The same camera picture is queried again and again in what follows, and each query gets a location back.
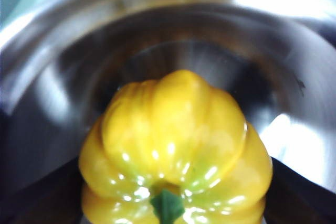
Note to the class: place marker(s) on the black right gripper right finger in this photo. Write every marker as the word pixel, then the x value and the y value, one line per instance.
pixel 304 197

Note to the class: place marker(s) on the yellow toy pumpkin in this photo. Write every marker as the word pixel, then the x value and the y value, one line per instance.
pixel 173 140

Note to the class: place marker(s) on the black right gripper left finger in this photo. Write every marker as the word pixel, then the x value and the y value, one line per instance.
pixel 39 205

